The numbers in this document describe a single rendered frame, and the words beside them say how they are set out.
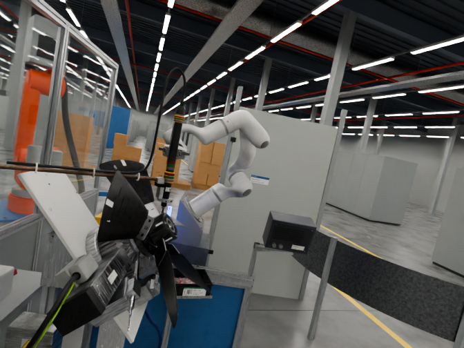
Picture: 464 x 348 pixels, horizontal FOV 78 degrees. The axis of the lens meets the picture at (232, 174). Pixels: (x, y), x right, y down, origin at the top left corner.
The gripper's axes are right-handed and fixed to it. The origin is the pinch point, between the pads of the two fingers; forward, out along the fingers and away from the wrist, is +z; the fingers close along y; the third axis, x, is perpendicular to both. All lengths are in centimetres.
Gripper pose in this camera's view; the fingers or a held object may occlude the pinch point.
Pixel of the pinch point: (172, 152)
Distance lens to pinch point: 123.3
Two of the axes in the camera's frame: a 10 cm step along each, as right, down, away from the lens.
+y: -9.8, -1.9, -1.1
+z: 0.9, 1.1, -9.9
